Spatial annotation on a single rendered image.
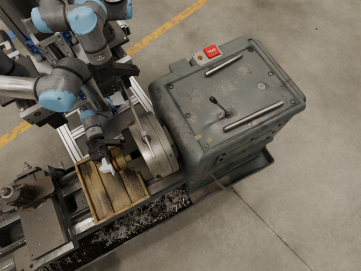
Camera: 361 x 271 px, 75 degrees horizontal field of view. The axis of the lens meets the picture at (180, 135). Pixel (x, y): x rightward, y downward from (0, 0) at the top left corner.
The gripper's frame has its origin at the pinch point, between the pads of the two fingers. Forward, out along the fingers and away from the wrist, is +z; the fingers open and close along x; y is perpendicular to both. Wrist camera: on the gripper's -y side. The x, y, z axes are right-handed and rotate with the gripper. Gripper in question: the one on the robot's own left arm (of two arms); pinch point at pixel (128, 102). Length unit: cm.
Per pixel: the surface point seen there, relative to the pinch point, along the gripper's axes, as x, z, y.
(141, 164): 8.8, 28.2, 6.4
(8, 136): -146, 92, 117
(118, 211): 11, 51, 27
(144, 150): 11.7, 16.6, 2.3
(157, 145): 12.3, 17.0, -3.4
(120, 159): 3.3, 25.1, 13.6
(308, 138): -13, 135, -144
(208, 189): 7, 87, -25
